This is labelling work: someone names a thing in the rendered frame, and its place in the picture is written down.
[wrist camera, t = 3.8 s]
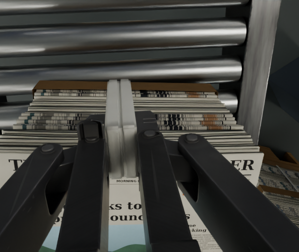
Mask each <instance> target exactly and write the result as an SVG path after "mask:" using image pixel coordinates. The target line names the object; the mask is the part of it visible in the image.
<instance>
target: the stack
mask: <svg viewBox="0 0 299 252"><path fill-rule="evenodd" d="M258 146H259V147H260V148H259V151H260V152H263V153H264V156H263V159H264V160H268V161H273V162H277V163H281V164H285V165H289V166H293V167H298V168H299V162H298V161H297V160H296V159H295V158H294V156H293V155H292V154H291V153H289V152H286V153H285V155H284V156H283V158H282V160H279V158H278V157H276V155H275V154H274V153H273V152H272V151H271V149H270V148H269V147H265V146H261V145H258ZM259 185H264V186H269V187H274V188H279V189H284V190H289V191H294V192H299V171H295V170H291V169H286V168H282V167H279V166H278V165H276V166H274V165H269V164H266V163H262V164H261V168H260V173H259V177H258V181H257V185H256V188H257V187H258V186H259ZM262 190H263V189H262ZM263 194H264V195H265V196H266V197H267V198H268V199H269V200H270V201H271V202H272V203H273V204H274V205H275V206H276V207H277V208H278V209H279V210H280V211H281V212H282V213H283V214H285V215H286V216H287V217H288V218H289V219H290V220H291V221H292V222H293V223H294V224H295V225H296V226H297V227H298V228H299V198H297V197H292V196H288V195H283V194H277V193H272V192H267V191H264V190H263Z"/></svg>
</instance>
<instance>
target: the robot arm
mask: <svg viewBox="0 0 299 252"><path fill-rule="evenodd" d="M76 130H77V136H78V143H77V145H76V146H74V147H71V148H67V149H63V147H62V145H60V144H58V143H47V144H43V145H41V146H39V147H37V148H36V149H35V150H34V151H33V152H32V153H31V154H30V156H29V157H28V158H27V159H26V160H25V161H24V162H23V163H22V165H21V166H20V167H19V168H18V169H17V170H16V171H15V172H14V174H13V175H12V176H11V177H10V178H9V179H8V180H7V181H6V183H5V184H4V185H3V186H2V187H1V188H0V252H39V250H40V248H41V246H42V245H43V243H44V241H45V239H46V237H47V236H48V234H49V232H50V230H51V228H52V227H53V225H54V223H55V221H56V219H57V218H58V216H59V214H60V212H61V210H62V209H63V207H64V211H63V216H62V221H61V226H60V230H59V235H58V240H57V245H56V250H55V252H108V247H109V196H110V179H109V178H111V179H112V180H116V179H122V177H126V178H127V179H129V178H136V177H137V176H138V185H139V191H140V200H141V209H142V219H143V228H144V237H145V247H146V252H201V249H200V246H199V243H198V241H197V240H196V239H193V238H192V235H191V231H190V228H189V224H188V221H187V217H186V214H185V210H184V207H183V203H182V200H181V196H180V193H179V189H180V190H181V192H182V193H183V195H184V196H185V197H186V199H187V200H188V202H189V203H190V205H191V206H192V208H193V209H194V211H195V212H196V213H197V215H198V216H199V218H200V219H201V221H202V222H203V224H204V225H205V227H206V228H207V229H208V231H209V232H210V234H211V235H212V237H213V238H214V240H215V241H216V243H217V244H218V245H219V247H220V248H221V250H222V251H223V252H299V228H298V227H297V226H296V225H295V224H294V223H293V222H292V221H291V220H290V219H289V218H288V217H287V216H286V215H285V214H284V213H282V212H281V211H280V210H279V209H278V208H277V207H276V206H275V205H274V204H273V203H272V202H271V201H270V200H269V199H268V198H267V197H266V196H265V195H264V194H263V193H262V192H260V191H259V190H258V189H257V188H256V187H255V186H254V185H253V184H252V183H251V182H250V181H249V180H248V179H247V178H246V177H245V176H244V175H243V174H242V173H241V172H240V171H239V170H237V169H236V168H235V167H234V166H233V165H232V164H231V163H230V162H229V161H228V160H227V159H226V158H225V157H224V156H223V155H222V154H221V153H220V152H219V151H218V150H217V149H216V148H214V147H213V146H212V145H211V144H210V143H209V142H208V141H207V140H206V139H205V138H204V137H203V136H201V135H199V134H196V133H186V134H183V135H181V136H180V137H179V138H178V141H174V140H168V139H165V138H164V136H163V134H162V133H161V132H160V131H159V127H158V124H157V120H156V116H155V114H154V113H153V112H152V111H150V110H146V111H135V109H134V102H133V95H132V88H131V81H130V80H129V79H120V81H117V79H111V80H109V81H108V82H107V93H106V109H105V114H90V115H89V116H88V117H87V118H86V119H85V120H82V121H80V122H79V123H77V125H76ZM176 181H177V182H176ZM178 187H179V189H178ZM64 205H65V206H64Z"/></svg>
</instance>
